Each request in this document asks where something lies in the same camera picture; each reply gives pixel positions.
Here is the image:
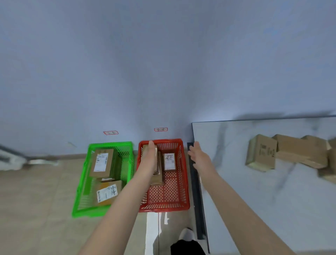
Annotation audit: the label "long narrow cardboard box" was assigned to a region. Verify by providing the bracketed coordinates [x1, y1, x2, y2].
[149, 150, 165, 187]

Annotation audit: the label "person's white right shoe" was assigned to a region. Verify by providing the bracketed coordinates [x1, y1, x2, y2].
[180, 228, 195, 242]

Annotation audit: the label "tall parcel with 9777 sticker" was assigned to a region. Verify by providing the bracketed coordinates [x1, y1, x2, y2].
[143, 145, 161, 176]

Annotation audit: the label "white radiator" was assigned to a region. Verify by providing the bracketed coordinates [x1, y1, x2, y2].
[0, 144, 27, 171]

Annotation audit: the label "dark table side panel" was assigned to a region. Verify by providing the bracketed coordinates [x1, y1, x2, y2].
[187, 142, 208, 241]

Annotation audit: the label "red plastic basket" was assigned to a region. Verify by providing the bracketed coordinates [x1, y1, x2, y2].
[138, 138, 191, 213]

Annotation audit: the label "green plastic basket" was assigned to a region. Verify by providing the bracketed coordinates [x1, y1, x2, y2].
[71, 142, 135, 219]

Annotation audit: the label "person's black trousers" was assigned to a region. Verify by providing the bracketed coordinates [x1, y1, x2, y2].
[170, 239, 206, 255]

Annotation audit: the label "pile of brown cardboard boxes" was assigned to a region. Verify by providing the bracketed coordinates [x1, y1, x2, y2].
[245, 134, 336, 184]

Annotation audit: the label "grey skirting board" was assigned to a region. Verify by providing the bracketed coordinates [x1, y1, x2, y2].
[57, 153, 90, 159]

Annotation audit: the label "person's right hand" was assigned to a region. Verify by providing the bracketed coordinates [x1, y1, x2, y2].
[188, 141, 219, 183]

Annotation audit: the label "person's right forearm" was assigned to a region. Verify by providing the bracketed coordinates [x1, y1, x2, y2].
[202, 172, 296, 255]

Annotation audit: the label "yellow-taped cardboard box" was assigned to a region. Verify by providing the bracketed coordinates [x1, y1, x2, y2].
[95, 180, 123, 206]

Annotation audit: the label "person's left hand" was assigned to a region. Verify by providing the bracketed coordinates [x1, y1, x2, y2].
[139, 140, 158, 173]

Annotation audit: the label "person's left forearm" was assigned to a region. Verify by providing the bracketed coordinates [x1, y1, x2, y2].
[78, 169, 155, 255]

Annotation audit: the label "small smooth cardboard box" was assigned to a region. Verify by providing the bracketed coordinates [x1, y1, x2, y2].
[163, 153, 177, 172]

